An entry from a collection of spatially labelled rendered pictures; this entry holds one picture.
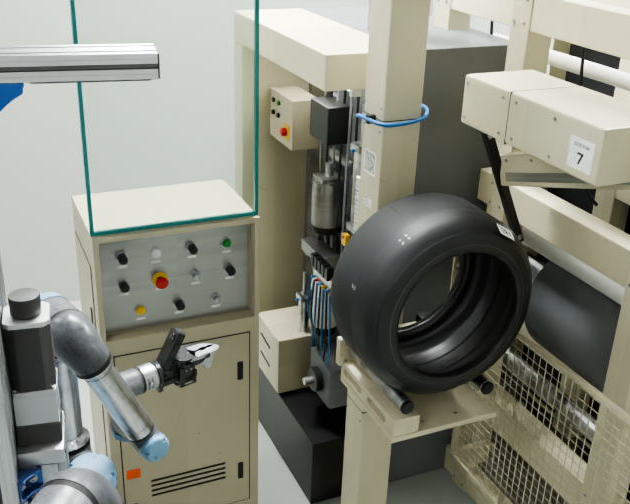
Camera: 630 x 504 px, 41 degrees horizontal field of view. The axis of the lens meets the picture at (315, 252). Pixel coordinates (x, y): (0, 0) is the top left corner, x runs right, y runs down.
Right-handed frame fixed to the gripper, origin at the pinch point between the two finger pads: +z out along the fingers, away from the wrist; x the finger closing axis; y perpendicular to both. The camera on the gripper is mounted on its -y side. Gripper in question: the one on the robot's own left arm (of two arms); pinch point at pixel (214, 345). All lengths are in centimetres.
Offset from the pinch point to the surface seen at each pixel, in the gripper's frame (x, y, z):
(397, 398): 36, 16, 40
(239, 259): -37, -4, 35
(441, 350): 27, 14, 69
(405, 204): 22, -39, 51
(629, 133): 76, -69, 70
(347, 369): 9, 21, 45
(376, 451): 7, 63, 63
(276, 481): -43, 106, 58
